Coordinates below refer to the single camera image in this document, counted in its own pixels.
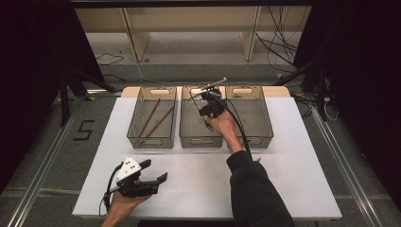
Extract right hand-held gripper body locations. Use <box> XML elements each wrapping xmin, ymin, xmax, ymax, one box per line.
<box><xmin>198</xmin><ymin>89</ymin><xmax>227</xmax><ymax>120</ymax></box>

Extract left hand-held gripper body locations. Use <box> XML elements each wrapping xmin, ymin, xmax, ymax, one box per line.
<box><xmin>113</xmin><ymin>156</ymin><xmax>160</xmax><ymax>199</ymax></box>

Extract grey translucent plastic bin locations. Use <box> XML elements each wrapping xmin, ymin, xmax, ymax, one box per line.
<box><xmin>126</xmin><ymin>86</ymin><xmax>178</xmax><ymax>150</ymax></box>
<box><xmin>178</xmin><ymin>85</ymin><xmax>225</xmax><ymax>149</ymax></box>
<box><xmin>224</xmin><ymin>85</ymin><xmax>275</xmax><ymax>149</ymax></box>

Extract brown wooden chopstick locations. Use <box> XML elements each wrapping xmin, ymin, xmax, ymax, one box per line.
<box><xmin>139</xmin><ymin>106</ymin><xmax>175</xmax><ymax>146</ymax></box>
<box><xmin>137</xmin><ymin>97</ymin><xmax>162</xmax><ymax>139</ymax></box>

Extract person's right hand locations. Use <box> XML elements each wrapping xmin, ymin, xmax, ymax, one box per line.
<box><xmin>203</xmin><ymin>110</ymin><xmax>244</xmax><ymax>156</ymax></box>

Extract person's left hand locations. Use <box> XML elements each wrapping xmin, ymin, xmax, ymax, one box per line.
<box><xmin>100</xmin><ymin>192</ymin><xmax>153</xmax><ymax>227</ymax></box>

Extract light wooden bench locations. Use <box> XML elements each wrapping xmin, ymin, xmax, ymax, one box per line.
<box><xmin>75</xmin><ymin>5</ymin><xmax>312</xmax><ymax>62</ymax></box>

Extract black metal stand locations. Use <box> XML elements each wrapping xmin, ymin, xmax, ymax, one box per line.
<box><xmin>272</xmin><ymin>55</ymin><xmax>330</xmax><ymax>123</ymax></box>
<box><xmin>57</xmin><ymin>66</ymin><xmax>118</xmax><ymax>128</ymax></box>

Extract white table cover sheet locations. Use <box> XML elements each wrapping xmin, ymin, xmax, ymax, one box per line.
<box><xmin>71</xmin><ymin>96</ymin><xmax>343</xmax><ymax>221</ymax></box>

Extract black curtain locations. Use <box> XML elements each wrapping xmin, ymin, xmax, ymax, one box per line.
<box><xmin>292</xmin><ymin>0</ymin><xmax>401</xmax><ymax>209</ymax></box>
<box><xmin>0</xmin><ymin>0</ymin><xmax>106</xmax><ymax>195</ymax></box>

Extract left hand-held gripper black cable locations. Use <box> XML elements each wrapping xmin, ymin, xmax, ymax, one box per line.
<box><xmin>98</xmin><ymin>163</ymin><xmax>125</xmax><ymax>218</ymax></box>

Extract hand-held gripper black cable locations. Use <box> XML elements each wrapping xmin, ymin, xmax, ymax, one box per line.
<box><xmin>98</xmin><ymin>163</ymin><xmax>125</xmax><ymax>218</ymax></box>
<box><xmin>213</xmin><ymin>94</ymin><xmax>255</xmax><ymax>163</ymax></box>

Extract right hand-held gripper black cable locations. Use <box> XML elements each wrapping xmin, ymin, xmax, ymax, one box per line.
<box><xmin>213</xmin><ymin>94</ymin><xmax>255</xmax><ymax>163</ymax></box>

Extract thin white floor cable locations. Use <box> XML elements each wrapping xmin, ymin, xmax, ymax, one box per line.
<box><xmin>134</xmin><ymin>59</ymin><xmax>183</xmax><ymax>87</ymax></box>

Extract bundle of black cables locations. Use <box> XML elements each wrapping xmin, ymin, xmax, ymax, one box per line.
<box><xmin>254</xmin><ymin>5</ymin><xmax>305</xmax><ymax>74</ymax></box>

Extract metal floor rail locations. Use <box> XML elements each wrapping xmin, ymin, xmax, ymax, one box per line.
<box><xmin>309</xmin><ymin>103</ymin><xmax>385</xmax><ymax>227</ymax></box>
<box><xmin>5</xmin><ymin>94</ymin><xmax>87</xmax><ymax>227</ymax></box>

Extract thin black floor cable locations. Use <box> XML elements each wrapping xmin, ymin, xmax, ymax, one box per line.
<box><xmin>95</xmin><ymin>52</ymin><xmax>127</xmax><ymax>82</ymax></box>

